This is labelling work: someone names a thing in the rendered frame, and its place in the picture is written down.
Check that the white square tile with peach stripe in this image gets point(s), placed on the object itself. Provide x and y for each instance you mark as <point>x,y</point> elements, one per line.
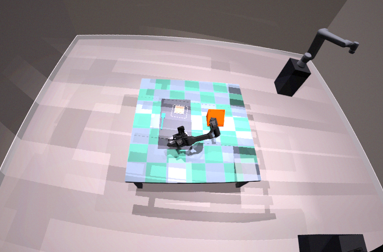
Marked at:
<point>179,109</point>

